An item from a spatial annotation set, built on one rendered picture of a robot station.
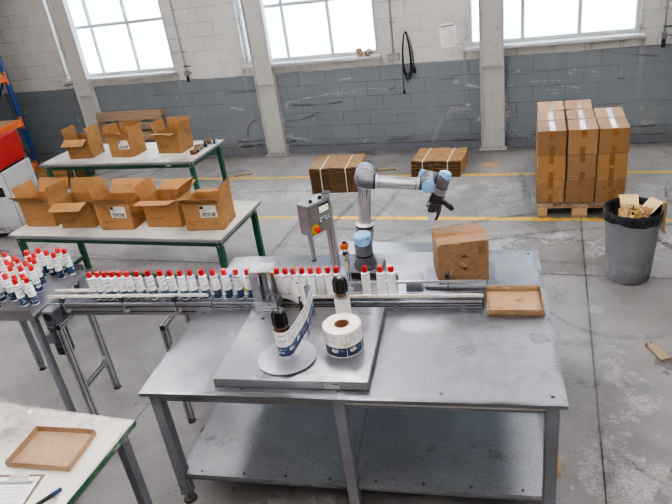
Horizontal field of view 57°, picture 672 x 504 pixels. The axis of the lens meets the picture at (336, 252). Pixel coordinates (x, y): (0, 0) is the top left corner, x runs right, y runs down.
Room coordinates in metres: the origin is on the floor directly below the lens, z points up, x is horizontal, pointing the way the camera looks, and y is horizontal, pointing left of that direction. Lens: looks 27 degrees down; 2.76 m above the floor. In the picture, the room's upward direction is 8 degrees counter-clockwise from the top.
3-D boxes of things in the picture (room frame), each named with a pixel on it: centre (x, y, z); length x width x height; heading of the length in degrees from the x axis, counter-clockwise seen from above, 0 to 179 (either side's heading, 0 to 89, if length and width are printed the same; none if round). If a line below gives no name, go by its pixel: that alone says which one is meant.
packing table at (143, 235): (5.24, 1.78, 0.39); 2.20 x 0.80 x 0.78; 69
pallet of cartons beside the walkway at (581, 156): (6.09, -2.67, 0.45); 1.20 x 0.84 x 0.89; 161
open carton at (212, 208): (4.86, 1.00, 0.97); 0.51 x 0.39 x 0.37; 164
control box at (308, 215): (3.27, 0.09, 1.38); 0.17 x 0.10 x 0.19; 130
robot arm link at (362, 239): (3.51, -0.18, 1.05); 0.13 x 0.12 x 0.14; 170
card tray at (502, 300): (2.91, -0.96, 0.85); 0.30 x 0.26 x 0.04; 75
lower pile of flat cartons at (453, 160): (7.45, -1.48, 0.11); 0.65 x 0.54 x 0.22; 66
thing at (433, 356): (3.03, -0.09, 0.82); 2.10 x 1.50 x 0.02; 75
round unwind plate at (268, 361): (2.63, 0.33, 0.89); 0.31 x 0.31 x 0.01
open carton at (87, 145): (7.70, 2.94, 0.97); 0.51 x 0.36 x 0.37; 162
